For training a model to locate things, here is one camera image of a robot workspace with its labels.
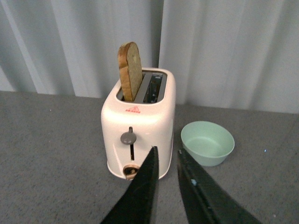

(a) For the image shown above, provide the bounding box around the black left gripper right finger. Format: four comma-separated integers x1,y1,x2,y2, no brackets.
178,149,260,224

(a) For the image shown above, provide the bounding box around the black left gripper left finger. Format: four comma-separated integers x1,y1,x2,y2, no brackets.
102,147,159,224

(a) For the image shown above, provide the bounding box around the green bowl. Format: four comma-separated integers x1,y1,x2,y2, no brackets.
181,121,235,167

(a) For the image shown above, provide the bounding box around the white two-slot toaster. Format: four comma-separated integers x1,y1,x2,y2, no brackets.
101,68,176,180

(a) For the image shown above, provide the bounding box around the toast bread slice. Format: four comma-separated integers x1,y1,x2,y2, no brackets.
118,42,142,102

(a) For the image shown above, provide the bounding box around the grey curtain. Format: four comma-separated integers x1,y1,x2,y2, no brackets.
0,0,299,113

